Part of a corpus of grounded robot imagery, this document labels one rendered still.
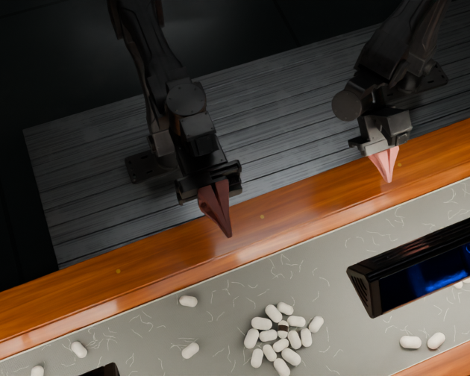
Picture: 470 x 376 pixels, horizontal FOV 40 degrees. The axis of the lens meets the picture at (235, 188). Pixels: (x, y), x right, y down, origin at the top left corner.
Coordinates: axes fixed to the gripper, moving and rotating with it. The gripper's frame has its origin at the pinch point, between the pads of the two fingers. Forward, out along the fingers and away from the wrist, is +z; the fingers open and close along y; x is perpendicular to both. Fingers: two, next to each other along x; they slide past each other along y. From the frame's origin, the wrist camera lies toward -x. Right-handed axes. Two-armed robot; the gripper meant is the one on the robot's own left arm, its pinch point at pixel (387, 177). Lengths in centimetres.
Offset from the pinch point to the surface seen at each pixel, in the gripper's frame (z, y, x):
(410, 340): 25.9, -9.4, -14.8
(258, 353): 20.0, -36.2, -9.5
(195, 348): 16.0, -46.5, -6.1
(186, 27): -39, -5, 143
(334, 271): 14.0, -15.9, -1.6
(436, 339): 27.2, -4.9, -15.7
